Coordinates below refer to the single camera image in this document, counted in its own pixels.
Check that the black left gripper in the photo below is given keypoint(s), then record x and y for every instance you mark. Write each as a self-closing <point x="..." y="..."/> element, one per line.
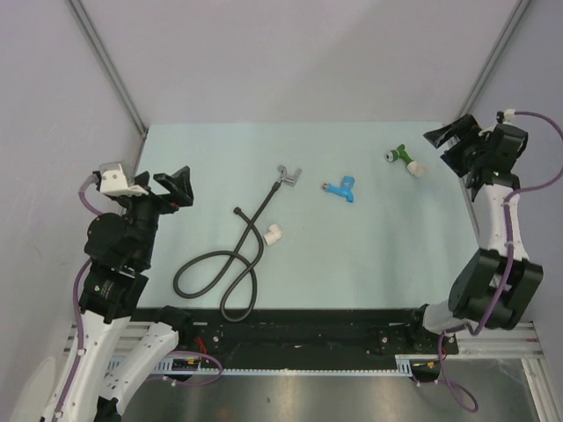
<point x="179" y="186"/>

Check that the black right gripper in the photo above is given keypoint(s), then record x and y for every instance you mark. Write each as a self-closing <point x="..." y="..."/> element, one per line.
<point x="466" y="124"/>

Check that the chrome metal faucet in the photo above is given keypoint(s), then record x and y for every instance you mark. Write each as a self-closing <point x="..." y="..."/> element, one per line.
<point x="286" y="178"/>

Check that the blue plastic faucet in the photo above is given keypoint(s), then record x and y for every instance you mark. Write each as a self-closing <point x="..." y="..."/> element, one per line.
<point x="344" y="189"/>

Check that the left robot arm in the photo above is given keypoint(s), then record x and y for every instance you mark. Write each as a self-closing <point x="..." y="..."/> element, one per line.
<point x="107" y="289"/>

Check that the green faucet with white elbow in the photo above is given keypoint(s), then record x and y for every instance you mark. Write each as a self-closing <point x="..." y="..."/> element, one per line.
<point x="416" y="169"/>

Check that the white pipe elbow fitting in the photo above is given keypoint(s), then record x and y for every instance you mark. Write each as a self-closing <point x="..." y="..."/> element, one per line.
<point x="273" y="234"/>

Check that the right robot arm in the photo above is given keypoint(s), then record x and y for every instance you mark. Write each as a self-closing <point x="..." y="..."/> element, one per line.
<point x="497" y="284"/>

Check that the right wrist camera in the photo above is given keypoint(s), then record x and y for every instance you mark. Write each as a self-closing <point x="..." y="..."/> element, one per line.
<point x="506" y="116"/>

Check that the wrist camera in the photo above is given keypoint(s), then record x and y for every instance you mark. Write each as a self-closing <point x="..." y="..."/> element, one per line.
<point x="506" y="116"/>
<point x="113" y="181"/>

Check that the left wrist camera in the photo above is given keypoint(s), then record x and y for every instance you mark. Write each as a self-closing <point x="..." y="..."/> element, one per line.
<point x="113" y="181"/>

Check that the right aluminium frame post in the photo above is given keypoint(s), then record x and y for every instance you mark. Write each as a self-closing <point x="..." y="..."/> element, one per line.
<point x="495" y="86"/>

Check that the aluminium frame post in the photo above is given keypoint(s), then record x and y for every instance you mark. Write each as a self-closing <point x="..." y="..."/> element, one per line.
<point x="495" y="86"/>
<point x="97" y="45"/>

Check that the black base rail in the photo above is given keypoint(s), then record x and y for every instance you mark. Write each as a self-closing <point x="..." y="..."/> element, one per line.
<point x="380" y="331"/>

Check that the left aluminium frame post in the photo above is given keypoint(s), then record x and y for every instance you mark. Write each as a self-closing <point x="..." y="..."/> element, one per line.
<point x="97" y="45"/>

